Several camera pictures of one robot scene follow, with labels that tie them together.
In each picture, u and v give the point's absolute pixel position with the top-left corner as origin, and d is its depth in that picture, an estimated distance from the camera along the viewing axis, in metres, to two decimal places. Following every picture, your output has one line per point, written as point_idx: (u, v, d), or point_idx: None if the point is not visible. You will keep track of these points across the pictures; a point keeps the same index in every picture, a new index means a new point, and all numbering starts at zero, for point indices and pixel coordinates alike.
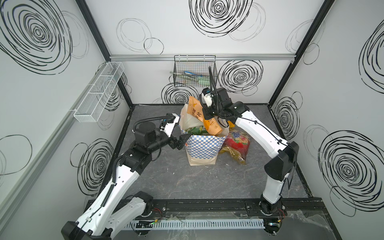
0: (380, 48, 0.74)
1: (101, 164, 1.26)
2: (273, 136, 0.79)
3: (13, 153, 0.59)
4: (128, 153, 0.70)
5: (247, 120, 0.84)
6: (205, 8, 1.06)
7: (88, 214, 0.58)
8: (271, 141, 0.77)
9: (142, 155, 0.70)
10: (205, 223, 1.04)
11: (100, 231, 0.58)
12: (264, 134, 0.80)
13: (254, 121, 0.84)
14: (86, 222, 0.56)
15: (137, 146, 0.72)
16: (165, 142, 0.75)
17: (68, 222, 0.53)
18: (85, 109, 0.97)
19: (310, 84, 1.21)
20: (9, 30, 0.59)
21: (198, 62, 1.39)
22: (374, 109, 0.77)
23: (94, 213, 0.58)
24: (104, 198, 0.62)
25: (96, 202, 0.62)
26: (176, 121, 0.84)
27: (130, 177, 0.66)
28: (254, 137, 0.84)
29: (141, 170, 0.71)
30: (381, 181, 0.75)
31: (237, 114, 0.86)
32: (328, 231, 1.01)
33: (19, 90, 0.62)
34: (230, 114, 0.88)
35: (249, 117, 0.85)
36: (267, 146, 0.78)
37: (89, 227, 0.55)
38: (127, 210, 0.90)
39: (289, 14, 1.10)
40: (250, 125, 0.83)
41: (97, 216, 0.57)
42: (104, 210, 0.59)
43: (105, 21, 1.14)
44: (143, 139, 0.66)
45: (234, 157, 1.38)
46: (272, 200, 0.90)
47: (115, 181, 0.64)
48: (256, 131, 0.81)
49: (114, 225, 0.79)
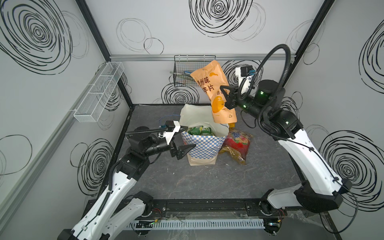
0: (380, 48, 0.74)
1: (101, 164, 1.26)
2: (327, 171, 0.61)
3: (13, 154, 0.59)
4: (125, 159, 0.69)
5: (301, 145, 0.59)
6: (205, 8, 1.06)
7: (84, 222, 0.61)
8: (326, 178, 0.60)
9: (139, 161, 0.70)
10: (205, 223, 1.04)
11: (97, 236, 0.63)
12: (319, 168, 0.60)
13: (308, 146, 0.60)
14: (82, 230, 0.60)
15: (133, 151, 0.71)
16: (163, 148, 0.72)
17: (64, 230, 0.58)
18: (85, 109, 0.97)
19: (311, 84, 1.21)
20: (9, 30, 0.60)
21: (198, 62, 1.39)
22: (374, 109, 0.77)
23: (90, 221, 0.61)
24: (100, 206, 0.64)
25: (92, 209, 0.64)
26: (176, 130, 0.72)
27: (127, 184, 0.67)
28: (301, 166, 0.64)
29: (139, 175, 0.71)
30: (381, 181, 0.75)
31: (288, 134, 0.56)
32: (328, 231, 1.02)
33: (19, 89, 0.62)
34: (278, 130, 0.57)
35: (301, 140, 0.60)
36: (319, 183, 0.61)
37: (84, 235, 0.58)
38: (126, 213, 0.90)
39: (289, 14, 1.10)
40: (304, 152, 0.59)
41: (92, 225, 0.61)
42: (99, 218, 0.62)
43: (105, 21, 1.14)
44: (138, 147, 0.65)
45: (234, 157, 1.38)
46: (275, 205, 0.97)
47: (111, 189, 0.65)
48: (310, 161, 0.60)
49: (111, 230, 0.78)
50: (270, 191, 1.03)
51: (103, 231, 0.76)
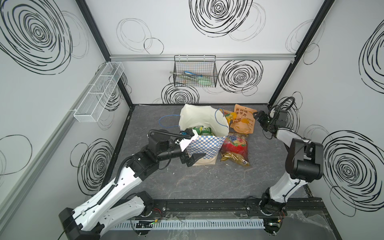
0: (380, 48, 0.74)
1: (101, 164, 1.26)
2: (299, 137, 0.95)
3: (14, 154, 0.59)
4: (137, 157, 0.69)
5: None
6: (205, 8, 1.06)
7: (85, 207, 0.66)
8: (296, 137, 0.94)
9: (149, 163, 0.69)
10: (205, 223, 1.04)
11: (92, 225, 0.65)
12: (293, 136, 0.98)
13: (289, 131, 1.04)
14: (79, 215, 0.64)
15: (147, 151, 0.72)
16: (176, 154, 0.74)
17: (66, 209, 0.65)
18: (85, 109, 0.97)
19: (311, 84, 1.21)
20: (9, 30, 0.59)
21: (198, 62, 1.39)
22: (374, 109, 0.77)
23: (89, 208, 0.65)
24: (102, 196, 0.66)
25: (94, 197, 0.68)
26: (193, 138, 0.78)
27: (132, 182, 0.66)
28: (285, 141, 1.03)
29: (145, 176, 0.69)
30: (381, 181, 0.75)
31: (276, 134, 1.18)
32: (328, 231, 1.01)
33: (21, 90, 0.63)
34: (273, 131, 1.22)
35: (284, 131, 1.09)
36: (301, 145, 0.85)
37: (80, 220, 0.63)
38: (124, 210, 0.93)
39: (289, 14, 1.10)
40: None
41: (90, 213, 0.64)
42: (98, 208, 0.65)
43: (105, 21, 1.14)
44: (154, 147, 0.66)
45: (238, 162, 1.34)
46: (273, 194, 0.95)
47: (116, 182, 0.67)
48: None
49: (107, 222, 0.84)
50: (275, 190, 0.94)
51: (100, 221, 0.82)
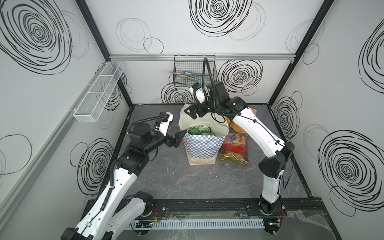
0: (380, 48, 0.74)
1: (101, 164, 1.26)
2: (270, 136, 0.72)
3: (14, 154, 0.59)
4: (125, 156, 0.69)
5: (246, 119, 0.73)
6: (205, 8, 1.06)
7: (88, 219, 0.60)
8: (269, 141, 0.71)
9: (140, 157, 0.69)
10: (206, 223, 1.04)
11: (102, 234, 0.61)
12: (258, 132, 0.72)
13: (253, 120, 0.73)
14: (86, 227, 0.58)
15: (133, 148, 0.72)
16: (161, 142, 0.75)
17: (67, 228, 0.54)
18: (85, 109, 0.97)
19: (311, 84, 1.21)
20: (9, 30, 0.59)
21: (197, 62, 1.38)
22: (374, 109, 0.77)
23: (94, 217, 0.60)
24: (103, 202, 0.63)
25: (95, 207, 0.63)
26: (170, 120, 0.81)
27: (129, 180, 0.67)
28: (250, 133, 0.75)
29: (139, 171, 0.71)
30: (381, 181, 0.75)
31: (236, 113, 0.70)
32: (328, 231, 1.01)
33: (22, 90, 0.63)
34: (228, 111, 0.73)
35: (247, 116, 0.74)
36: (265, 147, 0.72)
37: (89, 231, 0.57)
38: (127, 212, 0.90)
39: (288, 14, 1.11)
40: (249, 124, 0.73)
41: (96, 221, 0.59)
42: (104, 214, 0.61)
43: (105, 21, 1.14)
44: (139, 142, 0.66)
45: (238, 162, 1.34)
46: (271, 199, 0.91)
47: (113, 185, 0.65)
48: (255, 131, 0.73)
49: (115, 228, 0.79)
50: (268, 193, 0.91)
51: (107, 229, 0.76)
